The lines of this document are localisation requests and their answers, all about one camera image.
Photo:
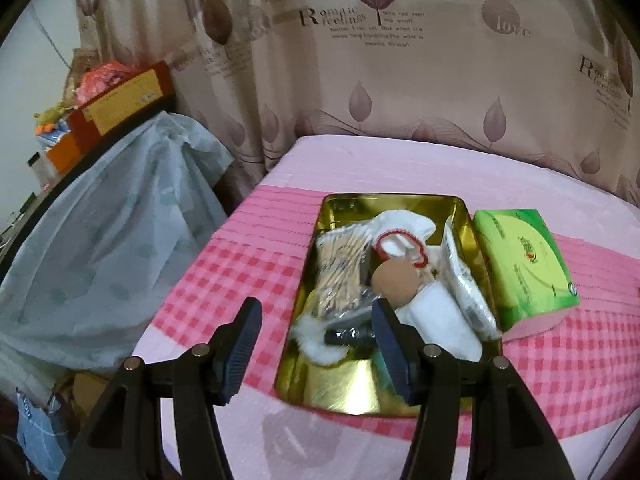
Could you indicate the brown makeup sponge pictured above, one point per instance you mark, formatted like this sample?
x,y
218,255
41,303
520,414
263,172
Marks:
x,y
395,282

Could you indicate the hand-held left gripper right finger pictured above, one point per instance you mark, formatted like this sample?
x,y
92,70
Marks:
x,y
395,355

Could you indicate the orange box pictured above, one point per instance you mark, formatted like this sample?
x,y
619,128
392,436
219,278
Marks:
x,y
65,155

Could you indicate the bag of cotton swabs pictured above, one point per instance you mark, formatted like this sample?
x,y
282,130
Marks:
x,y
340,270

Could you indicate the white fluffy scrunchie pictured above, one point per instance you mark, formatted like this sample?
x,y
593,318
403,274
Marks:
x,y
315,345

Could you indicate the pink checked blanket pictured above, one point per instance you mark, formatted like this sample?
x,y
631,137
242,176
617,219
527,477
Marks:
x,y
225,270

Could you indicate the green tissue box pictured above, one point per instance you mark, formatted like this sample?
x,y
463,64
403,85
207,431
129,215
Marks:
x,y
525,260

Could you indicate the white towel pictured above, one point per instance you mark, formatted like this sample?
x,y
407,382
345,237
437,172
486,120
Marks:
x,y
440,320

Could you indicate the gold metal tin box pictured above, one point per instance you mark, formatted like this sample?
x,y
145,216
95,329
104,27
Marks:
x,y
345,390

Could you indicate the white sock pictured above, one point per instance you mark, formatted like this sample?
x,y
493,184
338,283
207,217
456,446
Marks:
x,y
400,225

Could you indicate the black packet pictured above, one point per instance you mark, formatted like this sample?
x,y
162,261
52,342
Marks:
x,y
350,335

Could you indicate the blue checked cloth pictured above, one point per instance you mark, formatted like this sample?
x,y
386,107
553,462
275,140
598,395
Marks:
x,y
40,435

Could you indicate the white printed packet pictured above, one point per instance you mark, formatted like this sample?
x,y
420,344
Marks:
x,y
467,290

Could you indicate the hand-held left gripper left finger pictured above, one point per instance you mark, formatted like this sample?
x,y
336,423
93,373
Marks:
x,y
244,355

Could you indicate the beige leaf print curtain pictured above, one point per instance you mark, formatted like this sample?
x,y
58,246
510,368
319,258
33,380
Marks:
x,y
400,85

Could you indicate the red and yellow box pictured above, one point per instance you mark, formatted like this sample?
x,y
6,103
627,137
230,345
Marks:
x,y
125,95

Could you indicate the orange plastic bag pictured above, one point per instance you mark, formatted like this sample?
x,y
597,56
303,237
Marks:
x,y
97,80

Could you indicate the grey plastic cover sheet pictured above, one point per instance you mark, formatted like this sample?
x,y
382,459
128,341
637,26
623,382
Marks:
x,y
110,240

